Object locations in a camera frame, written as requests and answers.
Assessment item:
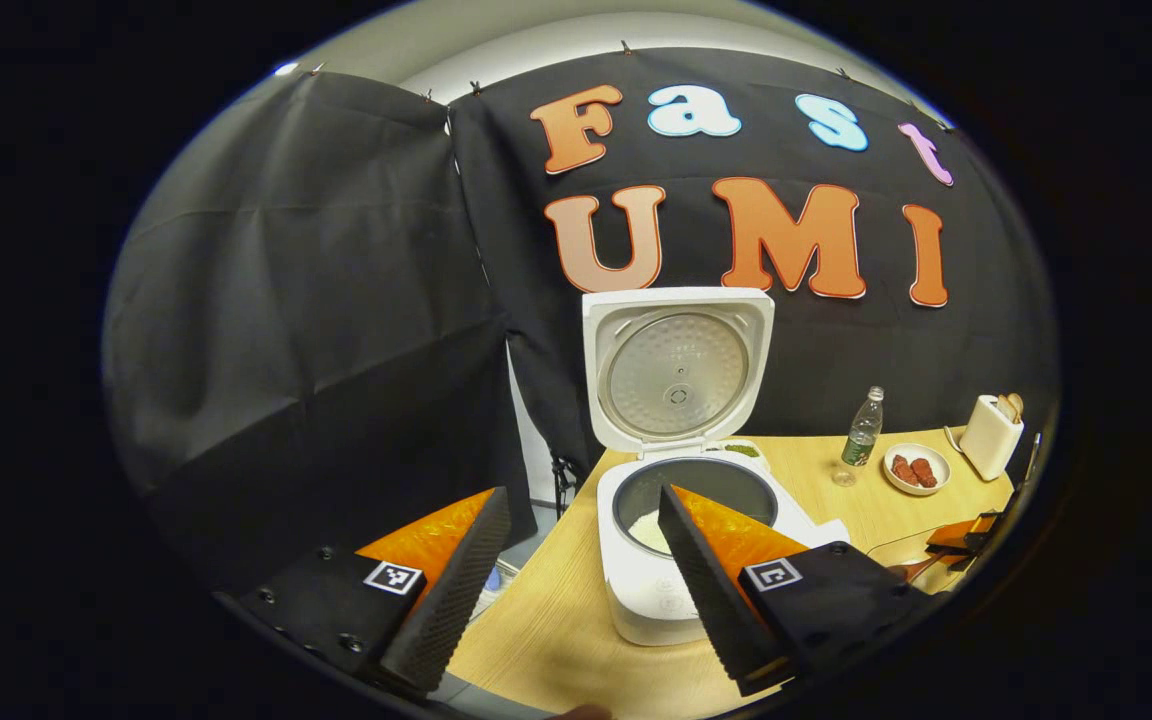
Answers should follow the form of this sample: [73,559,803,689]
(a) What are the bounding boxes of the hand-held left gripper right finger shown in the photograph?
[656,484,937,698]

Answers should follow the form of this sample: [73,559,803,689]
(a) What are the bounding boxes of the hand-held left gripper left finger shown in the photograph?
[216,487,512,698]

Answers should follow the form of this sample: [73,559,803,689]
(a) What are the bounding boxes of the white rice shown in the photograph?
[628,510,677,556]

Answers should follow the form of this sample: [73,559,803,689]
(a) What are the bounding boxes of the white rice cooker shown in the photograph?
[581,287,852,648]

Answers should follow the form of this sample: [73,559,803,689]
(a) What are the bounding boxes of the white round plate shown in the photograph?
[881,443,952,497]

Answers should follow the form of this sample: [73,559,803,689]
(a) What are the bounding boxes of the white toaster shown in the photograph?
[958,394,1025,482]

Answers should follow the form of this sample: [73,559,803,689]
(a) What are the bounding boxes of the clear plastic water bottle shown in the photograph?
[841,386,885,469]

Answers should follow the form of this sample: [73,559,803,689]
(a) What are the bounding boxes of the white divided dish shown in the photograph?
[701,438,772,471]

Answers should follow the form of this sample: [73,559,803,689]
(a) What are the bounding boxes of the black stand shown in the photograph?
[551,455,587,521]

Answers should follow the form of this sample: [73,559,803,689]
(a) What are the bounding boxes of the black backdrop cloth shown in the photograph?
[101,48,1062,581]

